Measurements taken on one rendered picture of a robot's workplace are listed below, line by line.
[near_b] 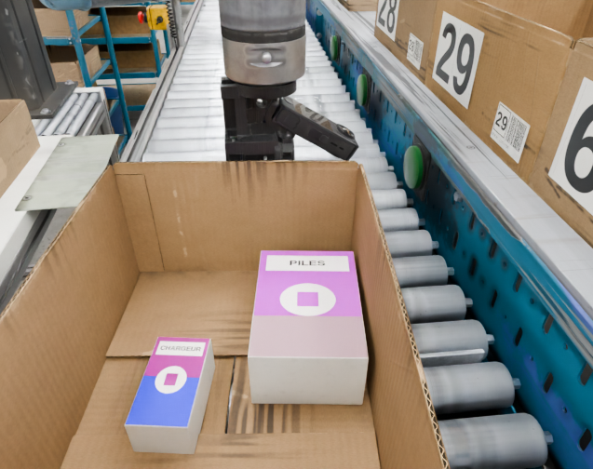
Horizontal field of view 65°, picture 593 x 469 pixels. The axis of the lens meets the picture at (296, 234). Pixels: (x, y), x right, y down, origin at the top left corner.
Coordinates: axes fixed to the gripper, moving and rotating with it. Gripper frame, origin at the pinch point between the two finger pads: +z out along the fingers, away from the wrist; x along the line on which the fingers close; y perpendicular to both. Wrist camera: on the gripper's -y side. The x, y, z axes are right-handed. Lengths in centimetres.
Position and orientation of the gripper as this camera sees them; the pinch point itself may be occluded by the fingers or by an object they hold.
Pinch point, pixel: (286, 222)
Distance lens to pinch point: 63.9
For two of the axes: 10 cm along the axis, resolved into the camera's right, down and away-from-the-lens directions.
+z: 0.0, 8.1, 5.8
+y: -10.0, 0.5, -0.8
